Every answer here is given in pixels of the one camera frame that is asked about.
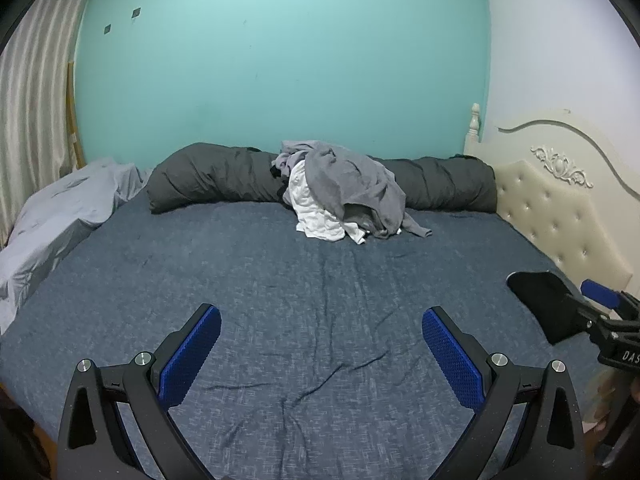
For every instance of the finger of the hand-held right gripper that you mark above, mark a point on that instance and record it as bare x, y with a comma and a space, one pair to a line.
600, 292
595, 321

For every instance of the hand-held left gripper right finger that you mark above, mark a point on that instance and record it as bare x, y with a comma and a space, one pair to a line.
450, 355

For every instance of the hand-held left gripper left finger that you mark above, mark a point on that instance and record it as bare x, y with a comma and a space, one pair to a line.
192, 355

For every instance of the grey sweater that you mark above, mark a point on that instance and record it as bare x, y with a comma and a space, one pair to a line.
345, 185

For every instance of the black folded garment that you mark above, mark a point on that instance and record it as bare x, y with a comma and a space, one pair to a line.
540, 300

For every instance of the cream tufted headboard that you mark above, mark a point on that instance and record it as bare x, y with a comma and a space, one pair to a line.
545, 220

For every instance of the blue bed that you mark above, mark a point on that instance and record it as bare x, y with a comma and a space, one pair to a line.
300, 300

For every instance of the dark grey rolled duvet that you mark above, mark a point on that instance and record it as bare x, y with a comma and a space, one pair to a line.
210, 175

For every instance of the white garment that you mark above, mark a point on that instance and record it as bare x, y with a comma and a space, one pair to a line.
312, 215

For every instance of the light grey crumpled blanket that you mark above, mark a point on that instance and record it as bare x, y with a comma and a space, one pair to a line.
55, 220

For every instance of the light grey garment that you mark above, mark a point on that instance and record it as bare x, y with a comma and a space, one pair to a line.
295, 152

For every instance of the striped beige curtain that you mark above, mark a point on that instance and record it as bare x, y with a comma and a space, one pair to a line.
35, 85

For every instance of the wooden frame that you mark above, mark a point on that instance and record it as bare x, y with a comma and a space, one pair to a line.
72, 110

